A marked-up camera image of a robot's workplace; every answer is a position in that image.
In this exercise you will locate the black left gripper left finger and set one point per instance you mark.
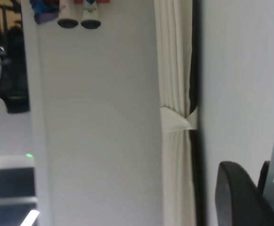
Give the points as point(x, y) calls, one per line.
point(235, 202)

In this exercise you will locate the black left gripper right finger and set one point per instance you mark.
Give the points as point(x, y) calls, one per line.
point(264, 179)

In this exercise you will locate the white curtain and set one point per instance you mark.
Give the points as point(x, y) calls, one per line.
point(172, 58)

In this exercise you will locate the white box with green light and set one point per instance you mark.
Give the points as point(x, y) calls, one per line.
point(10, 161)

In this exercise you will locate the white bottle with black cap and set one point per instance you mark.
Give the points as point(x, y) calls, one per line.
point(90, 15)
point(67, 14)

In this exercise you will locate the blue purple cloth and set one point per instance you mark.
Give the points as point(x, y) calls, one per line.
point(44, 11)

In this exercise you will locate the black vertical frame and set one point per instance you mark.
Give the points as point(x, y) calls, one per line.
point(199, 164)

